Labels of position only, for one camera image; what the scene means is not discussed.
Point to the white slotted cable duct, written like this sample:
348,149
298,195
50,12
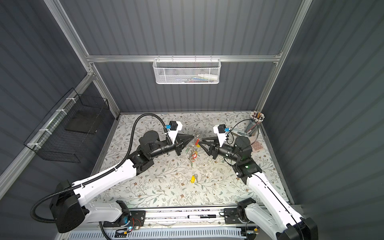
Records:
216,233

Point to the large metal keyring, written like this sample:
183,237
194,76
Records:
192,148

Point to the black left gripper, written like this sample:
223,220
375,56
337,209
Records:
184,138

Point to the white glue bottle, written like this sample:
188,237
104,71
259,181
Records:
209,77

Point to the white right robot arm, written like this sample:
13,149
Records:
279,221

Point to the black wire basket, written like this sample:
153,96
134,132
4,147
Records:
67,134

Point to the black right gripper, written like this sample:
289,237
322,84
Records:
215,149

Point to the white wire mesh basket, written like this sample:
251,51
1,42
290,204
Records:
185,73

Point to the pink calculator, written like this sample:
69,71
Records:
257,146

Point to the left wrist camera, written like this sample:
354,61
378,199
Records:
172,130

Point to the white blue stapler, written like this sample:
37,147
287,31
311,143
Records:
240,133

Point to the yellow tagged key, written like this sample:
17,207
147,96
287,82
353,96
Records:
194,179

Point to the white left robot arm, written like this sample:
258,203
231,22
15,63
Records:
72,203

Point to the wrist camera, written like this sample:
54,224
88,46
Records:
172,130
221,131

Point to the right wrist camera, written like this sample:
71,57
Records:
221,131

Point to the clear pencil cup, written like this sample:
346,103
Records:
256,119

